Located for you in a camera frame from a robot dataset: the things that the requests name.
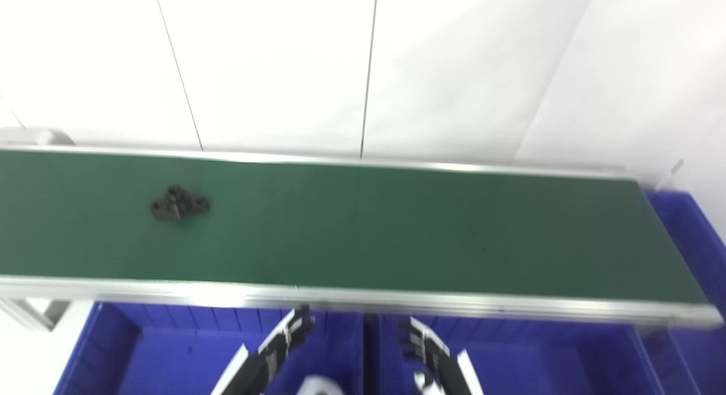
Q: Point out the aluminium conveyor leg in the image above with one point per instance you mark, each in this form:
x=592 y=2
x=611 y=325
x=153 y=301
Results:
x=31 y=314

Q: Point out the grey conveyor motor housing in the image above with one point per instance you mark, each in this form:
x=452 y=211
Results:
x=31 y=137

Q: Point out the black flanged machine part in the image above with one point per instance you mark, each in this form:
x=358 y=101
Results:
x=180 y=205

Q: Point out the green conveyor belt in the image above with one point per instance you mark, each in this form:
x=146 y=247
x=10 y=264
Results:
x=368 y=230
x=397 y=300

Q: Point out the white cube part with hole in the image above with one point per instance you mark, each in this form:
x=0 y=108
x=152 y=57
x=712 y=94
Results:
x=320 y=386

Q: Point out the thin grey bracket rod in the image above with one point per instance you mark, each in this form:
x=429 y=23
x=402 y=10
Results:
x=674 y=169

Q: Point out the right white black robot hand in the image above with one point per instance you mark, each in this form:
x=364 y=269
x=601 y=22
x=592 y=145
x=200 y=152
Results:
x=442 y=366

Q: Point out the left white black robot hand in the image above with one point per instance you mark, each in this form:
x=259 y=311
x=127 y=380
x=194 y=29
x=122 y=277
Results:
x=266 y=358

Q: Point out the blue plastic bin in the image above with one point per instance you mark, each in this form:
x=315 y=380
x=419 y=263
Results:
x=170 y=361
x=556 y=366
x=697 y=259

